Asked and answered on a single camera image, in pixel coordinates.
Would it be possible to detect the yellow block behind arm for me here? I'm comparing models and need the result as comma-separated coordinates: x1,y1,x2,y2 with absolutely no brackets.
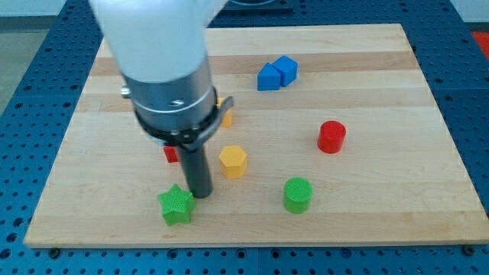
217,97,232,128

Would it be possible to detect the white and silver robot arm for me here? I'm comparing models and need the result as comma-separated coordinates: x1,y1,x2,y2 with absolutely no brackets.
89,0,227,151

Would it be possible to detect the yellow hexagon block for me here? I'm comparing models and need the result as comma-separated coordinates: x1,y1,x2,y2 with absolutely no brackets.
219,145,248,179

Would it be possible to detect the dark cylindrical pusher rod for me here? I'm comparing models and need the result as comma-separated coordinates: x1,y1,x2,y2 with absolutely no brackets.
176,147,213,199

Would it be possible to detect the blue pentagon block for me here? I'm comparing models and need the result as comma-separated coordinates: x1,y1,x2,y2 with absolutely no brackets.
257,63,280,91

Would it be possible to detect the red block behind rod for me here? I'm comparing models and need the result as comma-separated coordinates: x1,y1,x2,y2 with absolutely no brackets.
163,146,179,163

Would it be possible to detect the green cylinder block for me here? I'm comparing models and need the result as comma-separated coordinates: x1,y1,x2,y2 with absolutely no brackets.
283,177,313,214

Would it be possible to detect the blue cube block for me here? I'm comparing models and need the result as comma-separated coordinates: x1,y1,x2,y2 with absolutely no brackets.
272,55,298,87

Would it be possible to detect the red cylinder block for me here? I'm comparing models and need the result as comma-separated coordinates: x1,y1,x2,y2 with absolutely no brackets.
317,121,347,154

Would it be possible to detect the wooden board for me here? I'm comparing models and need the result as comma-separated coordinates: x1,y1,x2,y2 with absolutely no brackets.
24,24,488,248

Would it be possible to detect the green star block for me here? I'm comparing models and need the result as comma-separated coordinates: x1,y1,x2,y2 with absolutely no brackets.
157,184,196,226

